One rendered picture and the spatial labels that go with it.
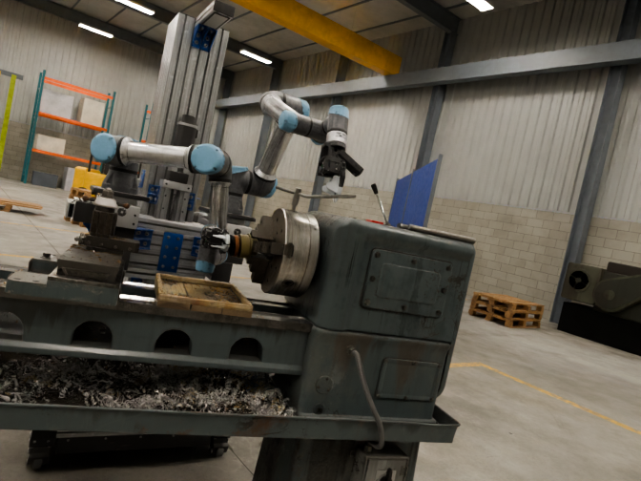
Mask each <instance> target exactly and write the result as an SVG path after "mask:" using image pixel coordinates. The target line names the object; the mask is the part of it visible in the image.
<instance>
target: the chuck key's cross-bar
mask: <svg viewBox="0 0 641 481"><path fill-rule="evenodd" d="M276 189H279V190H281V191H284V192H287V193H291V194H295V191H292V190H289V189H286V188H283V187H280V186H276ZM299 196H300V197H303V198H306V199H355V198H356V195H305V194H302V193H299Z"/></svg>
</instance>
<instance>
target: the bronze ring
mask: <svg viewBox="0 0 641 481"><path fill-rule="evenodd" d="M253 241H258V239H252V237H251V235H250V234H247V235H238V236H236V235H234V236H231V237H230V246H229V254H230V256H232V257H236V256H238V258H244V259H246V260H249V259H250V257H251V256H255V255H256V254H257V252H252V247H253Z"/></svg>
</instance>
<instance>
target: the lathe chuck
mask: <svg viewBox="0 0 641 481"><path fill-rule="evenodd" d="M273 238H274V239H276V243H282V244H289V243H292V245H293V250H292V256H291V257H290V258H286V256H284V255H276V256H274V255H268V254H263V255H268V256H270V257H271V256H274V258H273V259H272V261H271V262H269V264H268V267H267V270H266V273H265V276H264V280H263V283H262V286H261V290H262V291H263V292H264V293H268V294H275V295H281V296H288V297H289V296H292V295H293V294H294V293H295V292H296V291H297V289H298V288H299V286H300V283H301V281H302V278H303V276H304V273H305V269H306V266H307V262H308V257H309V251H310V240H311V233H310V224H309V220H308V218H307V216H306V215H305V214H304V213H302V212H297V211H296V212H293V211H290V210H288V209H283V208H279V209H277V210H276V211H275V212H274V213H273ZM287 280H289V281H291V282H292V284H291V285H290V286H284V285H283V282H284V281H287Z"/></svg>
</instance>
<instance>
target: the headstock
mask: <svg viewBox="0 0 641 481"><path fill-rule="evenodd" d="M306 214H310V215H313V216H314V217H315V218H316V220H317V222H318V225H319V230H320V258H319V263H318V267H317V270H316V272H315V275H314V277H313V279H312V281H311V283H310V285H309V287H308V288H307V290H306V291H305V293H304V294H303V295H302V296H300V297H298V298H295V297H288V296H284V299H285V300H286V301H287V302H289V303H290V304H291V305H293V306H294V307H295V308H296V309H297V310H298V311H299V312H300V313H301V314H303V315H304V316H305V317H306V318H307V319H308V320H310V321H311V322H312V323H313V324H314V325H316V326H317V327H319V328H322V329H327V330H336V331H355V332H363V333H371V334H379V335H386V336H395V337H403V338H410V339H419V340H427V341H434V342H442V343H451V344H455V343H456V338H457V334H458V330H459V325H460V321H461V318H462V313H463V309H464V305H465V297H466V292H467V289H468V285H469V280H470V276H471V272H472V267H473V263H474V260H475V255H476V250H475V248H474V245H473V244H472V243H468V242H463V241H459V240H451V239H447V238H442V237H437V236H433V235H428V234H424V233H420V232H415V231H410V230H406V229H402V228H397V227H393V226H388V225H383V224H379V223H375V222H370V221H366V220H357V219H352V218H348V217H343V216H338V215H333V214H328V213H323V212H319V211H310V212H307V213H306ZM327 249H328V250H327ZM327 252H328V253H327ZM331 258H332V259H331ZM317 290H318V291H317ZM312 297H313V298H312ZM310 304H311V305H310Z"/></svg>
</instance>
